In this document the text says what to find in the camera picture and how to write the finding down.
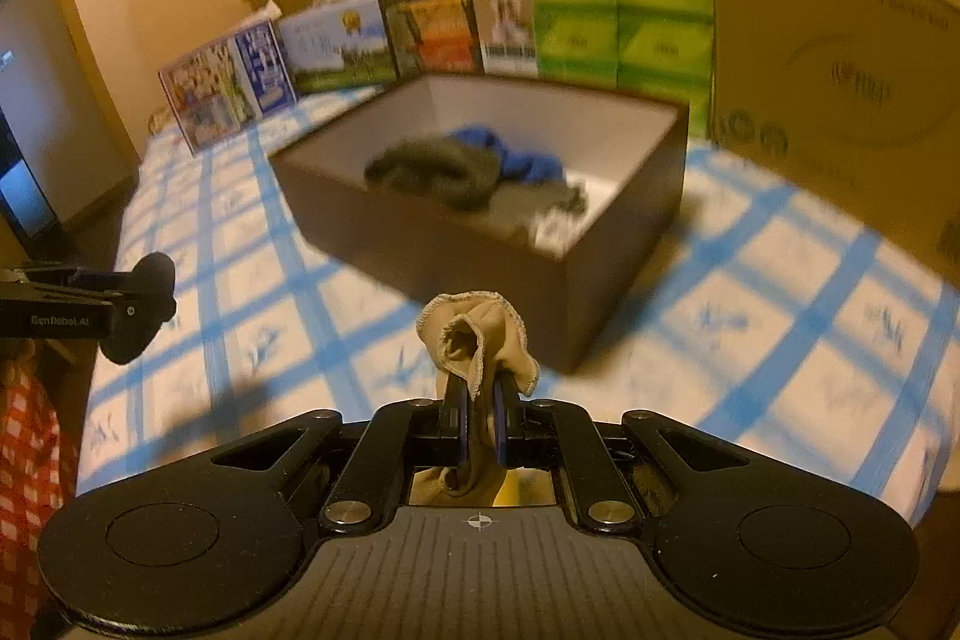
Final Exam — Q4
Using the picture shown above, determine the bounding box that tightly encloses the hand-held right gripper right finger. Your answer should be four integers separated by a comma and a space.
491, 374, 749, 536

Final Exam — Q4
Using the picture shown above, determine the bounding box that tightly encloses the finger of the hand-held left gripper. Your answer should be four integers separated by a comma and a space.
97, 251, 178, 366

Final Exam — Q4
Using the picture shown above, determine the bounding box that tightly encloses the beige sock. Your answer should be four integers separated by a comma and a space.
416, 290, 541, 397

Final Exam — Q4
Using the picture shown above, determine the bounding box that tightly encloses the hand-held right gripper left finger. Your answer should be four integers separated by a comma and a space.
212, 377, 475, 534

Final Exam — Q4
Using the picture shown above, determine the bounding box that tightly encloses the blue checked bedsheet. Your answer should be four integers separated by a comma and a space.
75, 77, 953, 528

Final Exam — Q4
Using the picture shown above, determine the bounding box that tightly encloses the blue comic print box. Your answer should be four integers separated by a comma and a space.
159, 19, 295, 155

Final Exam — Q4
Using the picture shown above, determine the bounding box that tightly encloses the green tissue multipack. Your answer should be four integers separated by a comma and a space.
529, 0, 713, 142

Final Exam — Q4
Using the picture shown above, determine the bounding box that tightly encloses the red white patterned cloth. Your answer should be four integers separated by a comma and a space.
0, 366, 80, 640

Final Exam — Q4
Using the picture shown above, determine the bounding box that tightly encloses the blue cloth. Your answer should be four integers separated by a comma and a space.
450, 124, 565, 188

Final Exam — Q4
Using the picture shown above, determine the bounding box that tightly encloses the blue green milk carton box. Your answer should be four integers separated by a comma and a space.
277, 0, 419, 94

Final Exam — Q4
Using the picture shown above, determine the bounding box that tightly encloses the dark screen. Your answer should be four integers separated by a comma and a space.
0, 47, 58, 245

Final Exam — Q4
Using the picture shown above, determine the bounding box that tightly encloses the grey cloth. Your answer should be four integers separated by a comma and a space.
364, 136, 502, 212

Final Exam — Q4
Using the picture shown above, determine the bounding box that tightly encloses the white photo print box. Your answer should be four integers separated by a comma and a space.
474, 0, 539, 79

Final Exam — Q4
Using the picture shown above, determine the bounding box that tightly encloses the orange gold octagonal box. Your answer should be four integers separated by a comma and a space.
403, 0, 478, 40

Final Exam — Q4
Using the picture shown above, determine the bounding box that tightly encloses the large flat cardboard box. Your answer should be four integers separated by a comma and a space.
701, 0, 960, 289

